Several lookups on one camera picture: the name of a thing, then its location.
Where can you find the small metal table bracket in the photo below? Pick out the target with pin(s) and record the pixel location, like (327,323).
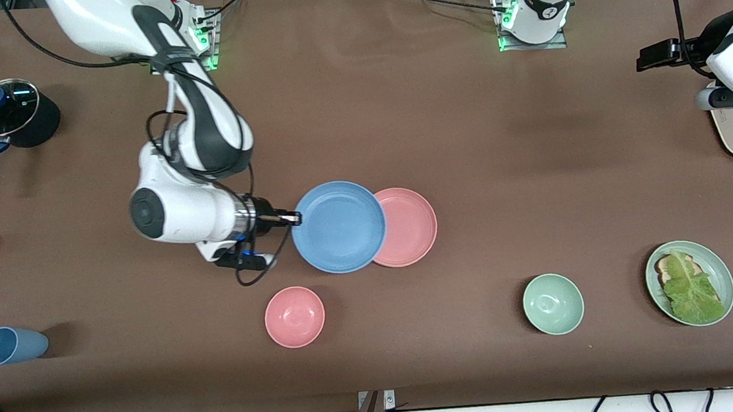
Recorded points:
(390,400)

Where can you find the blue cup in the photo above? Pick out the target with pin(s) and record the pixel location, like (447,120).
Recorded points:
(14,345)

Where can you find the small pink bowl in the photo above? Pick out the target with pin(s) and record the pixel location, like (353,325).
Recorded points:
(294,317)

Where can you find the blue plate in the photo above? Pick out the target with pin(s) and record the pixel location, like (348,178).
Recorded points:
(338,227)

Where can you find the glass lid with blue knob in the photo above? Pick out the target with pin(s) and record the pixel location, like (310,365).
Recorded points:
(16,110)

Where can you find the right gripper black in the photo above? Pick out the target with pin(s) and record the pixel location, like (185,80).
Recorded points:
(265,211)

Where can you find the green lettuce leaf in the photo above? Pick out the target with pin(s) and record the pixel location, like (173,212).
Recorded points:
(692,290)

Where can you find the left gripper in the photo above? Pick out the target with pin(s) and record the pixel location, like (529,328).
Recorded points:
(691,48)

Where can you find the green plate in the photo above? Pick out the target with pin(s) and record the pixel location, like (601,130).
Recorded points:
(720,268)

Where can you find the small green bowl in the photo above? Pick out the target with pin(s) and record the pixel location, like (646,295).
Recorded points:
(553,304)

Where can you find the pink plate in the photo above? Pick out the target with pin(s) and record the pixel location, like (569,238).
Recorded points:
(411,228)

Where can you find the toasted bread slice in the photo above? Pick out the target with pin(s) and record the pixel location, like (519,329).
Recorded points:
(665,267)

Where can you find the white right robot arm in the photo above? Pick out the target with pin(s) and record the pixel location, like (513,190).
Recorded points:
(175,216)

